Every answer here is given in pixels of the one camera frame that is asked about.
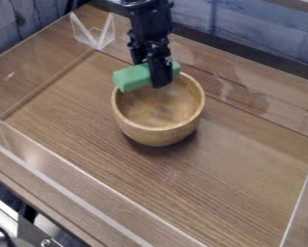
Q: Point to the clear acrylic corner bracket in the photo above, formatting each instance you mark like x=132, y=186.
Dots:
x=95, y=38

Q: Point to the green rectangular block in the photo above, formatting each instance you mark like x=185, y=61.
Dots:
x=135, y=77

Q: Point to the round wooden bowl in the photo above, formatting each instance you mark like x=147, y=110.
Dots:
x=157, y=117

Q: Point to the clear acrylic front barrier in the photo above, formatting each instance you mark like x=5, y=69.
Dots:
x=97, y=213

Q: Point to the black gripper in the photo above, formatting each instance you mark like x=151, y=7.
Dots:
x=151, y=21

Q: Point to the black metal mount with bolt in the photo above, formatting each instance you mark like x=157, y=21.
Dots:
x=30, y=234

